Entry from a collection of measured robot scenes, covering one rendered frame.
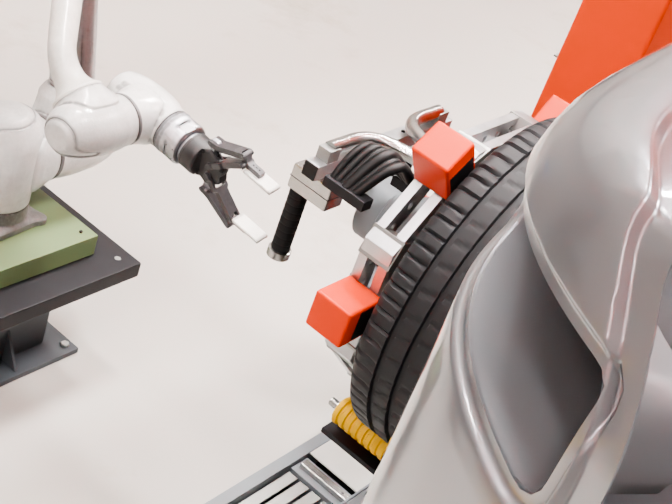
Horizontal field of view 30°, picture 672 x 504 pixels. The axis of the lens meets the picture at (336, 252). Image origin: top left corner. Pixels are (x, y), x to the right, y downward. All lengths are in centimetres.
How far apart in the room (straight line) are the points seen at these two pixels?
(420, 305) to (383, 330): 8
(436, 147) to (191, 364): 137
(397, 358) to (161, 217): 179
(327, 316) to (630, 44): 84
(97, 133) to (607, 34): 98
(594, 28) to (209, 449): 130
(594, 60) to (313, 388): 121
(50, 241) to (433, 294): 117
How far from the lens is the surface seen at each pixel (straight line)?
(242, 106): 439
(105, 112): 235
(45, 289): 281
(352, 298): 201
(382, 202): 228
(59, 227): 291
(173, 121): 241
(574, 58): 253
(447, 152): 197
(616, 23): 248
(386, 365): 200
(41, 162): 279
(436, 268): 194
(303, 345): 336
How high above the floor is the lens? 200
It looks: 32 degrees down
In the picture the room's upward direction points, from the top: 21 degrees clockwise
